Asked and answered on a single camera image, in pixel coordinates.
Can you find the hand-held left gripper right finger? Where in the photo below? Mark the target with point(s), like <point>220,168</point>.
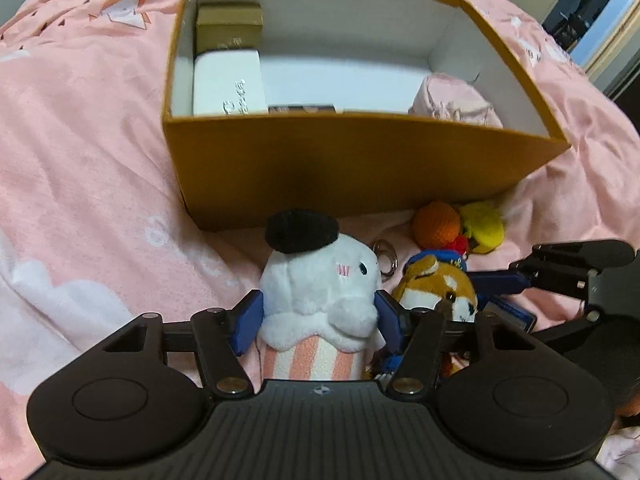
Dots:
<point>389,321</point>

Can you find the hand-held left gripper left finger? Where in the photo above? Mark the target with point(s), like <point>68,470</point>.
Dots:
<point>247,322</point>

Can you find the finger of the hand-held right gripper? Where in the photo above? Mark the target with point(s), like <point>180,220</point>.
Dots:
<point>500,282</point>
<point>510,313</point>

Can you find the white plush with black beret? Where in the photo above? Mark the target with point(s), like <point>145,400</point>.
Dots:
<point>310,280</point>

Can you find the orange cardboard box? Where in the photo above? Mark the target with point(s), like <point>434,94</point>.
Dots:
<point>350,170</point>

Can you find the small gold box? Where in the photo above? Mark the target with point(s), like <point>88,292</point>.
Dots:
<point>227,22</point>

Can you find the yellow plush toy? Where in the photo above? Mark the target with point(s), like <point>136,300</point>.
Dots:
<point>485,227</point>

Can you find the orange ball plush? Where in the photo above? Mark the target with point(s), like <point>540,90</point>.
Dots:
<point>435,225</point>

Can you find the pink plush pouch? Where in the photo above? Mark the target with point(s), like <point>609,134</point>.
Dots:
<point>450,100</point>

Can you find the pink printed duvet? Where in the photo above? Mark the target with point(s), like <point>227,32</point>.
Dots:
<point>75,160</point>

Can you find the small white box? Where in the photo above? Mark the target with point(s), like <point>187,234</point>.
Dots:
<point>225,82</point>

